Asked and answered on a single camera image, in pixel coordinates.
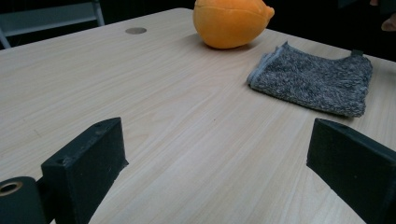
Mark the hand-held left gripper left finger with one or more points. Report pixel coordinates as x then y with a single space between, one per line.
84 168

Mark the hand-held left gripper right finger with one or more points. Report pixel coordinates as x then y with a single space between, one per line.
358 165

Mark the grey fluffy towel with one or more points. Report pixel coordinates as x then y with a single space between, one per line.
314 81

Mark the orange plush toy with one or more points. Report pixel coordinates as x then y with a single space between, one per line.
230 23

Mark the white metal stand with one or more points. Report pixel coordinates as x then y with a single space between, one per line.
46 21

